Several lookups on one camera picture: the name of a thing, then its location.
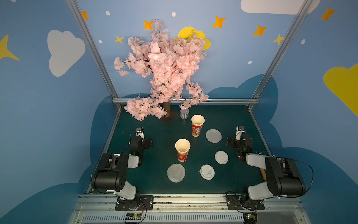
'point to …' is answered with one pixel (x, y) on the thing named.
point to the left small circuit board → (133, 216)
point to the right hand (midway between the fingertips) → (238, 135)
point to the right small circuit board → (250, 217)
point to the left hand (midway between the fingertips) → (144, 134)
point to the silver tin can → (184, 113)
